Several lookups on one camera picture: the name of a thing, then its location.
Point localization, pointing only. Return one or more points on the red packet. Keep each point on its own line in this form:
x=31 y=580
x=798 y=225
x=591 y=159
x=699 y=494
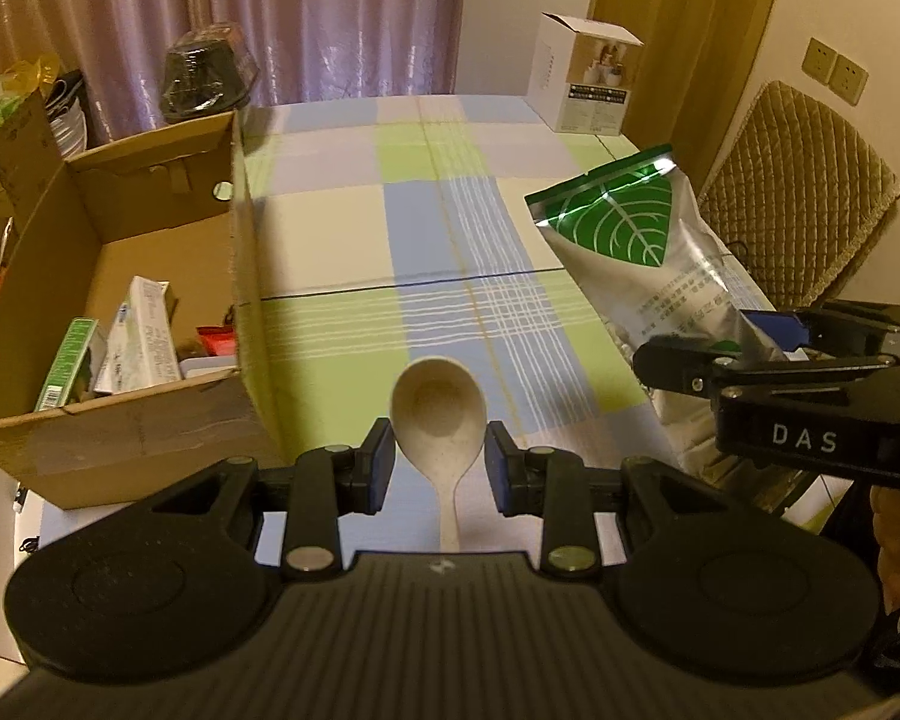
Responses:
x=216 y=340

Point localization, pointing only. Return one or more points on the white medicine box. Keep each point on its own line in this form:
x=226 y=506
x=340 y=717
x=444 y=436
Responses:
x=139 y=337

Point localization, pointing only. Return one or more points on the green leaf foil pouch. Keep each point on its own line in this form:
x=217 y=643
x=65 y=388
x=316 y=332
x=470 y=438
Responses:
x=645 y=240

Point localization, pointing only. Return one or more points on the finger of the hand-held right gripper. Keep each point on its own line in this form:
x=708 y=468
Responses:
x=675 y=367
x=784 y=330

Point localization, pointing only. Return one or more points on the black pot in plastic wrap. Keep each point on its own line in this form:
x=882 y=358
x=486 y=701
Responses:
x=202 y=75

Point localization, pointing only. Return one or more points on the pink curtain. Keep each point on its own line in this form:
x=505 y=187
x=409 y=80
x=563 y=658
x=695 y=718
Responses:
x=330 y=15

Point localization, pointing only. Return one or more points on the beige spoon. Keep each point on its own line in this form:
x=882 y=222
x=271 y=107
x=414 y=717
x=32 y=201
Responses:
x=439 y=405

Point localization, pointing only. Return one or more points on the large cardboard box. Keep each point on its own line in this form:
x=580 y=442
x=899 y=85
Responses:
x=142 y=435

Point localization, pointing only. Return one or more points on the beige wall socket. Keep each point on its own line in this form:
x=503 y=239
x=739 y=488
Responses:
x=821 y=60
x=849 y=79

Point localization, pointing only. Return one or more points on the quilted cushion chair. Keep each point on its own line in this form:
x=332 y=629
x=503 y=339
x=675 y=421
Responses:
x=795 y=165

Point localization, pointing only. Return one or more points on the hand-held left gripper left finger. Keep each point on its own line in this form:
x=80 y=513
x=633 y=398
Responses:
x=381 y=465

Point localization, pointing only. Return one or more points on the black white striped stack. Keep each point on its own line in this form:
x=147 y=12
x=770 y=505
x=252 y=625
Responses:
x=67 y=120

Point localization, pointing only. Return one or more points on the green medicine box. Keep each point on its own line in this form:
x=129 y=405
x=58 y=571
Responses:
x=67 y=360

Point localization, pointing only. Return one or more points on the wooden door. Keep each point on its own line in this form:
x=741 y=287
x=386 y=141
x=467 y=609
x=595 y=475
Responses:
x=705 y=15

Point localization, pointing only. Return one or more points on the white product box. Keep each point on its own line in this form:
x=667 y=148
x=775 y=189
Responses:
x=555 y=75

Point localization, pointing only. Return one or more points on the yellow plastic bag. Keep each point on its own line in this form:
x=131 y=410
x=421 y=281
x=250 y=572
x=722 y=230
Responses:
x=30 y=71

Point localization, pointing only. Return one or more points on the checked tablecloth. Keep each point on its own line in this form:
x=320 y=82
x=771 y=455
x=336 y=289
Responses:
x=457 y=240

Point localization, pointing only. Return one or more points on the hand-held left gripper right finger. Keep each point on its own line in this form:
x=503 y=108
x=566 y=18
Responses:
x=499 y=465

